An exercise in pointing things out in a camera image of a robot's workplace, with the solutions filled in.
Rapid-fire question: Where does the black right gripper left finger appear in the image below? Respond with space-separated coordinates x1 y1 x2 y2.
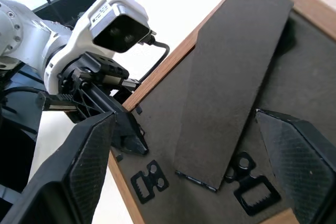
0 111 118 224

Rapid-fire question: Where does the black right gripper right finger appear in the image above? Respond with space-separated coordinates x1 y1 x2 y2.
255 108 336 224

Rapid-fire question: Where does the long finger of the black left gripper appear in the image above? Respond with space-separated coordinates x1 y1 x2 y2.
86 83 150 156

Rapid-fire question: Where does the wooden picture frame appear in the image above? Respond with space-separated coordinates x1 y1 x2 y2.
107 0 336 224

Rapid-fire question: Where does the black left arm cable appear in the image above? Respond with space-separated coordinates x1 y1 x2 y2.
0 86 40 97

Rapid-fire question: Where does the black left wrist camera cable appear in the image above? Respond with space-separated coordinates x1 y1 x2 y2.
138 39 171 82

